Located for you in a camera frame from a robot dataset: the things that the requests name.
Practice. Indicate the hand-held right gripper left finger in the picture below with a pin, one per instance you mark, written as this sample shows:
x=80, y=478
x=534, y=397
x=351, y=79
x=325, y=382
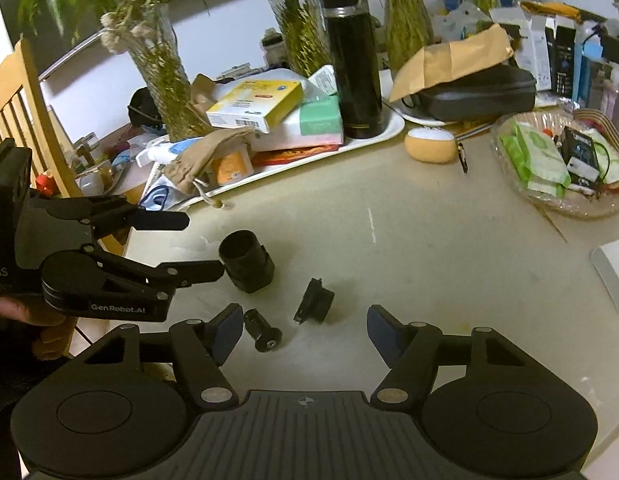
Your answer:
x=228, y=332

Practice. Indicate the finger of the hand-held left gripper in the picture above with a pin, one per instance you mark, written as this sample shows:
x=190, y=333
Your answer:
x=159, y=220
x=189, y=272

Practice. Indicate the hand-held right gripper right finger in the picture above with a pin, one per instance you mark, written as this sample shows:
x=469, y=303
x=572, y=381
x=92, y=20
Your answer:
x=382, y=336

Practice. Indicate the small black knob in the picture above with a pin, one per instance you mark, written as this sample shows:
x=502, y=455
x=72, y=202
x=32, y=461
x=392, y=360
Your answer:
x=262, y=332

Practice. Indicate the black cylinder with wide base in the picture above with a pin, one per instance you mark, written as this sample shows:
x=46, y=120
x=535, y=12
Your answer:
x=247, y=265

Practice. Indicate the small black lens module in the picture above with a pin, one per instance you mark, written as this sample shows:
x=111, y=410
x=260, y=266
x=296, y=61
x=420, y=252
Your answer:
x=314, y=302

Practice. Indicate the person's left hand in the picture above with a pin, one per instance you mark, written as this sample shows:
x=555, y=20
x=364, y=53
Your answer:
x=19, y=310

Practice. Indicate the white and blue tube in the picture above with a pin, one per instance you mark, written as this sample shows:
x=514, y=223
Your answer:
x=164, y=152

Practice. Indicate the orange packet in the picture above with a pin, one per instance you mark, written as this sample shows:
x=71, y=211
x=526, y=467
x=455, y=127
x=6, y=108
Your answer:
x=234, y=166

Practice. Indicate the black bag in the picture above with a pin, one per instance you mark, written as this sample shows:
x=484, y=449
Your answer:
x=142, y=106

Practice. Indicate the wooden chair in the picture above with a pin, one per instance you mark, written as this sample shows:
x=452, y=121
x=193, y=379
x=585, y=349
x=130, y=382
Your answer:
x=24, y=110

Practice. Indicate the large glass vase dried flowers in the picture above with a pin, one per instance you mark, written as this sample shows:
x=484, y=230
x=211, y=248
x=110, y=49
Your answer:
x=164, y=85

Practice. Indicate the red flat box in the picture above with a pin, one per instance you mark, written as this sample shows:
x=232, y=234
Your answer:
x=294, y=153

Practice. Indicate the yellow and white carton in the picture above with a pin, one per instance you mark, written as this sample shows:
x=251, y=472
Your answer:
x=254, y=102

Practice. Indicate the green tissue pack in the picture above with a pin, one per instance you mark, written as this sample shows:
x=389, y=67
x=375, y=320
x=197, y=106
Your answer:
x=319, y=121

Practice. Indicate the yellow round pouch with carabiner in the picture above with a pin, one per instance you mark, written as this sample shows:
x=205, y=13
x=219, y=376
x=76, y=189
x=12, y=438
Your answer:
x=432, y=146

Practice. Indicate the white plastic tray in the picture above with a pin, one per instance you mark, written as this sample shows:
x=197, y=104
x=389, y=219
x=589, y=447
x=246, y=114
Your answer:
x=384, y=126

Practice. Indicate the white plastic tissue pack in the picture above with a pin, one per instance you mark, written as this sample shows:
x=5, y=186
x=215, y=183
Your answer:
x=322, y=80

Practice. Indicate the green wipe packet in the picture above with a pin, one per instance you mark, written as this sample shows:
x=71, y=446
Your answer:
x=542, y=155
x=512, y=156

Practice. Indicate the clear glass dish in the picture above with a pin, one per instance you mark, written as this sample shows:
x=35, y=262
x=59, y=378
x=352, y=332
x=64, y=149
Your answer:
x=564, y=206

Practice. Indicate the white box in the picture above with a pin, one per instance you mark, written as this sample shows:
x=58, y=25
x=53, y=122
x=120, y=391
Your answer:
x=612, y=274

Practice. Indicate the glass vase with green leaves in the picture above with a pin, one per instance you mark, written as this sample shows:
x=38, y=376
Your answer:
x=299, y=25

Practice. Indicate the black thermos bottle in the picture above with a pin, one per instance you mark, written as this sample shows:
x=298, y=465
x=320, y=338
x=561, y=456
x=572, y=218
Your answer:
x=354, y=60

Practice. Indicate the black zipper case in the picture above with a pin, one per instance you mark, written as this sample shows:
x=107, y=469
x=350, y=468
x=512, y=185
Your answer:
x=479, y=94

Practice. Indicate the small black box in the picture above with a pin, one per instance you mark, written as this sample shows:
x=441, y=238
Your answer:
x=582, y=154

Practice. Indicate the brown paper envelope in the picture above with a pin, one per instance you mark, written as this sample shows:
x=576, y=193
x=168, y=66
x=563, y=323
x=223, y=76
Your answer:
x=449, y=60

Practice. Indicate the small glass vase dried flowers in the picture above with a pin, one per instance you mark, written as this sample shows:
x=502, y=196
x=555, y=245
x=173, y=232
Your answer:
x=407, y=27

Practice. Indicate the blue carton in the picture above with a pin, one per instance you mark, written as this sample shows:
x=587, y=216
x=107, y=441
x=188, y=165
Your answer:
x=589, y=65

